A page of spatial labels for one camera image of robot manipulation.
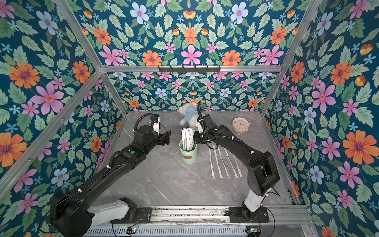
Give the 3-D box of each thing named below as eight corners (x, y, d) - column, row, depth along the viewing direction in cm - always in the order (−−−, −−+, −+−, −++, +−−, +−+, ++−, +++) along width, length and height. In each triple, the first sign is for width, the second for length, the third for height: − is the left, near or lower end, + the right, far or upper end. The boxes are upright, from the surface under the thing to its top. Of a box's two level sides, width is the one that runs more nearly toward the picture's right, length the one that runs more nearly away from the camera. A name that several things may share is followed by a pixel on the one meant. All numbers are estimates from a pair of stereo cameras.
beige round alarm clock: (232, 132, 110) (233, 129, 107) (230, 119, 118) (231, 116, 115) (250, 132, 110) (251, 129, 107) (246, 119, 118) (247, 116, 115)
